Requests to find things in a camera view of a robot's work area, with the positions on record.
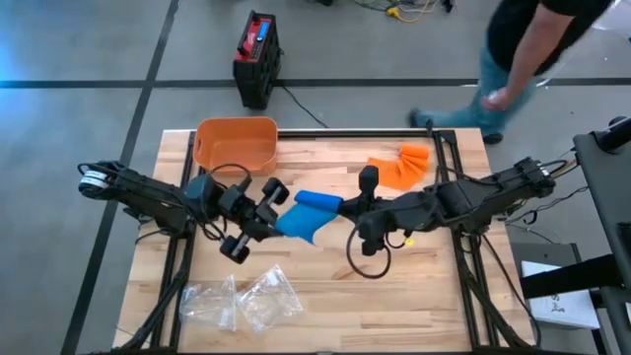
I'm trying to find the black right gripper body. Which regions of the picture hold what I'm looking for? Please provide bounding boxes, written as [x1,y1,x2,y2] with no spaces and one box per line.
[353,165,411,257]

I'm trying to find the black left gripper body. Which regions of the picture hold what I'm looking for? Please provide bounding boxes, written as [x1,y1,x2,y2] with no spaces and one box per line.
[218,176,292,265]

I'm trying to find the blue elastic bandage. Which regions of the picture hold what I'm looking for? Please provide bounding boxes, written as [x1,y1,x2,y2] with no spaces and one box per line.
[273,188,345,246]

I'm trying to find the orange elastic bandage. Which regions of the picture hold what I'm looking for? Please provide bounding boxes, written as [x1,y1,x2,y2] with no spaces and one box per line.
[367,143,432,191]

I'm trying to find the clear plastic bag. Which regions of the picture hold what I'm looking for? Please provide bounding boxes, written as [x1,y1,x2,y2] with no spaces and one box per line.
[235,264,305,334]
[177,274,239,333]

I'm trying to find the orange plastic basin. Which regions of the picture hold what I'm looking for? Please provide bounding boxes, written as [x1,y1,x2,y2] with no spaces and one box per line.
[191,115,280,178]

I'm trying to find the red and black power station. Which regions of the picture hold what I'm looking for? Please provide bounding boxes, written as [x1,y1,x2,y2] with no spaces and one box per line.
[232,9,284,110]

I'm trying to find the grey cabinet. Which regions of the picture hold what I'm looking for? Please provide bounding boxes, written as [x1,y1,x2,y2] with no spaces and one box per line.
[510,241,584,270]

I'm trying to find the person's hand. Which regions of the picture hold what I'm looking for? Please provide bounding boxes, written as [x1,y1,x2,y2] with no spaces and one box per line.
[480,87,514,112]

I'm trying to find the white cardboard box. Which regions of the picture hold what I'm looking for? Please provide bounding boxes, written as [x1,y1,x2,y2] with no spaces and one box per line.
[521,259,603,331]

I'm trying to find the black equipment cart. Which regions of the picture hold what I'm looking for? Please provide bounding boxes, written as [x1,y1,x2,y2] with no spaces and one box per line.
[520,115,631,355]

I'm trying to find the person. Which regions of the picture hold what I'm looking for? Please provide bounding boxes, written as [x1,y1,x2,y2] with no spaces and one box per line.
[407,0,615,146]

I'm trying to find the white printed paper sheet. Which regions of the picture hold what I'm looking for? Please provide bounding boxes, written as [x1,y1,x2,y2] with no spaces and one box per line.
[589,0,631,38]

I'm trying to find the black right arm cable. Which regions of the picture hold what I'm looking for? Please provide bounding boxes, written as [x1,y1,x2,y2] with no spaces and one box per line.
[345,224,393,280]

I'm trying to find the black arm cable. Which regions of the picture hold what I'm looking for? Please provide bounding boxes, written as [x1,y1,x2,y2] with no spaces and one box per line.
[345,224,393,280]
[196,162,253,243]

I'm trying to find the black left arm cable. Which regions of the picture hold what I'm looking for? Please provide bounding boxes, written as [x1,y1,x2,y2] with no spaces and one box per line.
[196,162,253,243]

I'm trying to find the black aluminium table frame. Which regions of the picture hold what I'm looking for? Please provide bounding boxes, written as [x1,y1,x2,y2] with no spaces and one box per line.
[115,117,541,355]

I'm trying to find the black power cable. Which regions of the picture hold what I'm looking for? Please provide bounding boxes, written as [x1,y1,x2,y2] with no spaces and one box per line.
[278,83,330,130]

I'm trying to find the black loose cable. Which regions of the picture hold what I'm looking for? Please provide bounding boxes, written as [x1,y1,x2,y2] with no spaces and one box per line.
[504,184,592,229]

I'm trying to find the yellow floor cable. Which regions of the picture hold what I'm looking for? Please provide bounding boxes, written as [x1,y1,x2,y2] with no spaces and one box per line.
[385,0,436,25]

